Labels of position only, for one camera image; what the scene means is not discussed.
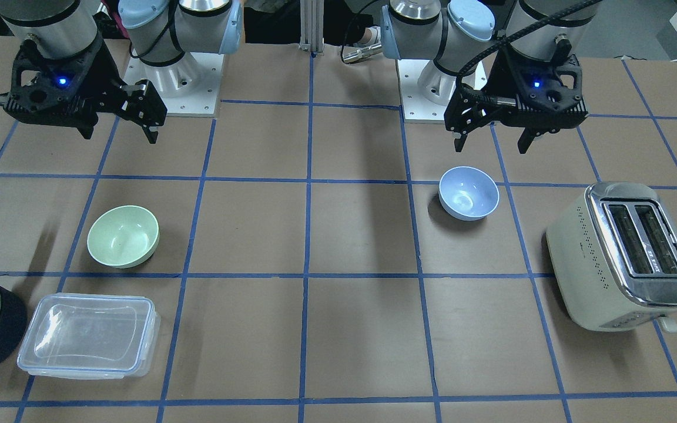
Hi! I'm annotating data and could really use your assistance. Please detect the cream and chrome toaster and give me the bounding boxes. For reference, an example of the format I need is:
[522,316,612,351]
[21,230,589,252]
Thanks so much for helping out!
[545,182,677,334]

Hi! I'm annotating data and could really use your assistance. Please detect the blue bowl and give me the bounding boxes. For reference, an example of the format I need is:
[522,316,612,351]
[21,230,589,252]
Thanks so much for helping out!
[438,166,500,221]

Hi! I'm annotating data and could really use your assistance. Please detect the clear plastic food container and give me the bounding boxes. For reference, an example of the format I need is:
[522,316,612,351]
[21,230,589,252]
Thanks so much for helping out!
[16,293,161,380]

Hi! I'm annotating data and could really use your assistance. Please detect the aluminium frame post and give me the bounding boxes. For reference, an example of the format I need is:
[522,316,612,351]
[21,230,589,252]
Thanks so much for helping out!
[298,0,324,57]

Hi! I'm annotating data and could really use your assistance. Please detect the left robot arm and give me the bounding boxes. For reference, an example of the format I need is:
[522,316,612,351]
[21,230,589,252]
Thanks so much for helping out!
[380,1,600,153]

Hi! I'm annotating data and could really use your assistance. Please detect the metal cylindrical connector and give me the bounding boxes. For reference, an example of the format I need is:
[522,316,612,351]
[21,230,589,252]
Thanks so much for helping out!
[341,42,383,65]

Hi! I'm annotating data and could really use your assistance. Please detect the green bowl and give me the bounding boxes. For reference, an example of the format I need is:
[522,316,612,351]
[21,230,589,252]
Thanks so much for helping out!
[86,204,160,268]

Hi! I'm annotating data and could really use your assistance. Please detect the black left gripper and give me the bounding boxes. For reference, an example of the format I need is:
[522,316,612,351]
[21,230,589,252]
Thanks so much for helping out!
[444,50,589,155]

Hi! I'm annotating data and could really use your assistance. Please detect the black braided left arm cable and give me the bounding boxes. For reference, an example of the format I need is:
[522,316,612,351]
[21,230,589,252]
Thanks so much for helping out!
[456,0,604,106]

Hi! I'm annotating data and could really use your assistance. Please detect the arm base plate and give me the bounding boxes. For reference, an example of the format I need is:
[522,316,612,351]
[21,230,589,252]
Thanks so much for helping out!
[125,52,227,118]
[397,59,455,124]

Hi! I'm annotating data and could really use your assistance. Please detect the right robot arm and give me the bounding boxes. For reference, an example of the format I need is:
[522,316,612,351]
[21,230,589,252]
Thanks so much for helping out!
[0,1,243,144]

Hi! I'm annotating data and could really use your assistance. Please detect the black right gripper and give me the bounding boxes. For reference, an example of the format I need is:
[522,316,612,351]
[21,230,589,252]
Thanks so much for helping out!
[0,33,167,145]

